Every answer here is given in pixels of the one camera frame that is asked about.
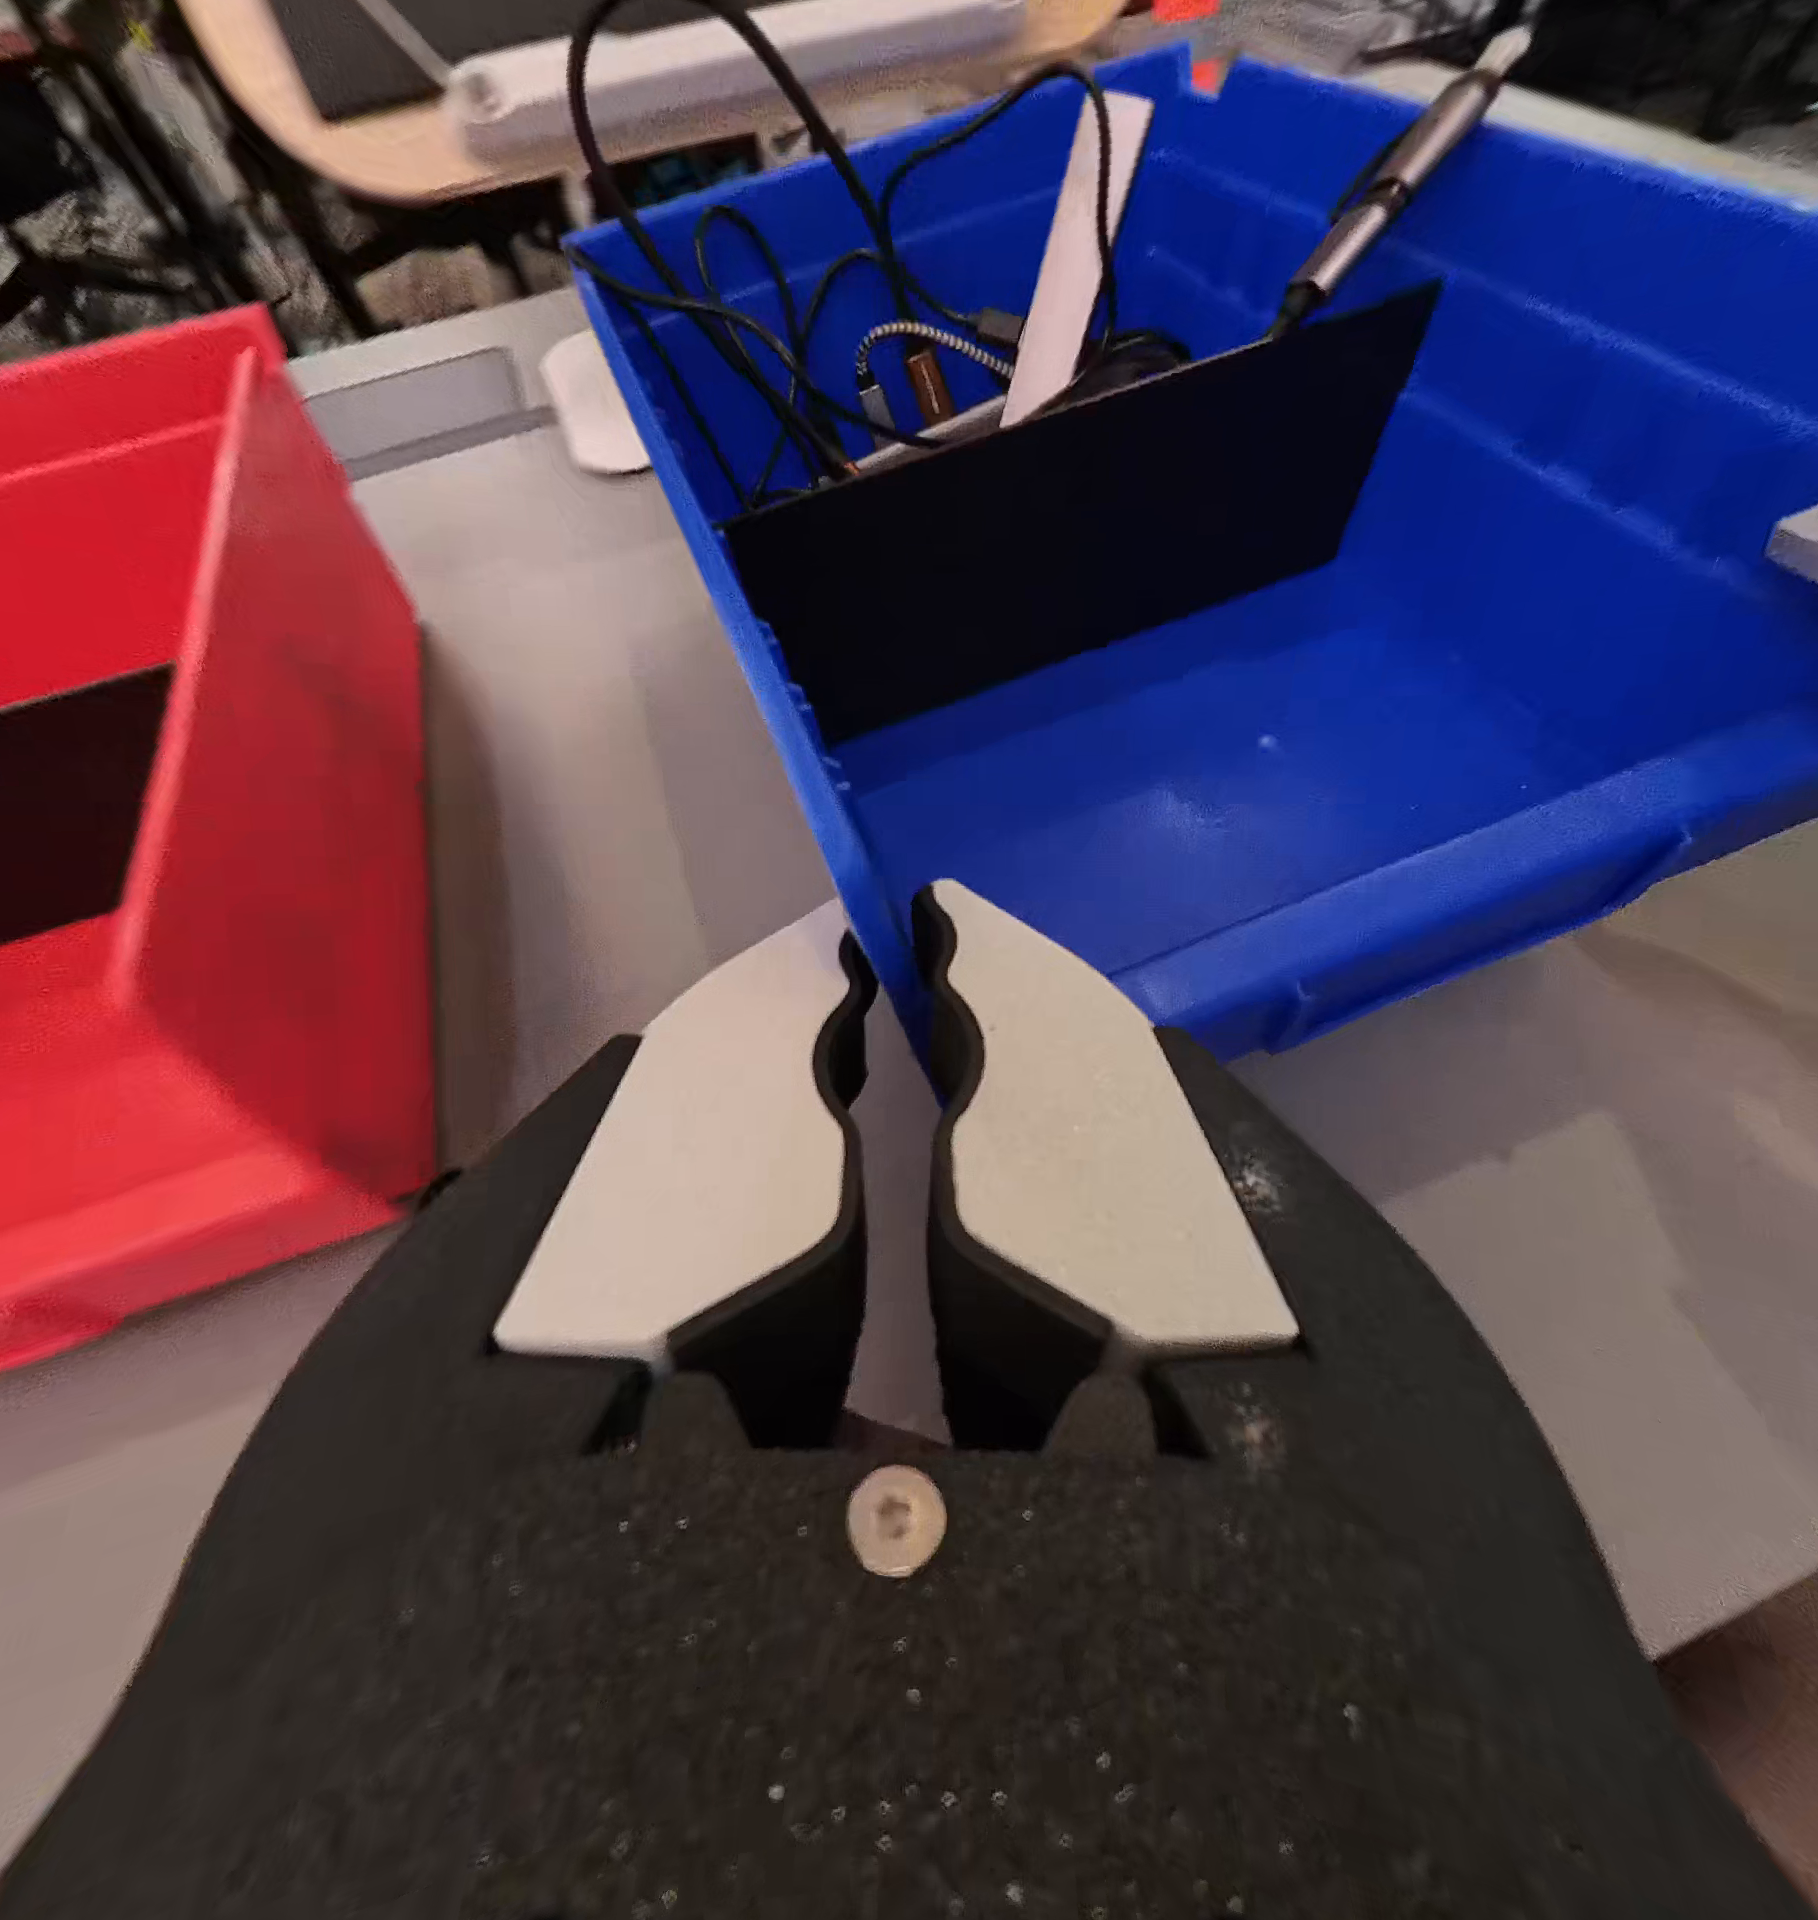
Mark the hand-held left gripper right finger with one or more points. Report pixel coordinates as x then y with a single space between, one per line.
1104 1171

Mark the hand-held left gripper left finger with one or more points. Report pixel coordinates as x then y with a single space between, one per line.
699 1186

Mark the blue plastic bin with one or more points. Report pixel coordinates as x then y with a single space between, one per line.
1299 811

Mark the red plastic bin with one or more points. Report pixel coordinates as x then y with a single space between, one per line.
278 901

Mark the grey usb hub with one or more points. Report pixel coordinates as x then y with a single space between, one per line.
1412 167

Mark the black bin divider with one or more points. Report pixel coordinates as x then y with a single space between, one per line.
38 826
1074 527

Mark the white flat bar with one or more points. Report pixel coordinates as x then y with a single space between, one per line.
1082 239

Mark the grey desk flap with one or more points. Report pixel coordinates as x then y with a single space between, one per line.
412 410

